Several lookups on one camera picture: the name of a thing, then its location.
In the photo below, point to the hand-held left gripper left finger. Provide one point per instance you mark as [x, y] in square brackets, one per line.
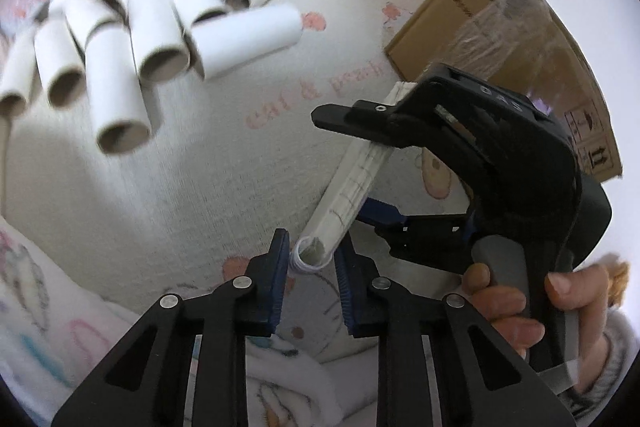
[279, 277]

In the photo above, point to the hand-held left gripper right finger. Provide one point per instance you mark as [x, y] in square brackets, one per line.
[345, 292]

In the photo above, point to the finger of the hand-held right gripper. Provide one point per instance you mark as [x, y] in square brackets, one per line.
[382, 212]
[350, 119]

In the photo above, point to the white paper sheets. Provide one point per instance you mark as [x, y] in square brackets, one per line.
[350, 187]

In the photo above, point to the brown cardboard box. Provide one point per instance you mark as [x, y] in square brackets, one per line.
[465, 22]

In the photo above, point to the person's right forearm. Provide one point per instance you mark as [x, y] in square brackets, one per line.
[612, 357]

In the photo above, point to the person's right hand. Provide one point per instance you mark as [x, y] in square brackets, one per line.
[515, 334]

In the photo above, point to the pink and white printed mat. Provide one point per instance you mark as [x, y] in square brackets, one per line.
[200, 167]

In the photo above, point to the pile of paper tubes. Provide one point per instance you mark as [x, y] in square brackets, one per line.
[155, 27]

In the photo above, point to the white printed fleece cloth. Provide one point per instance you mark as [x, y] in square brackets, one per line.
[50, 307]

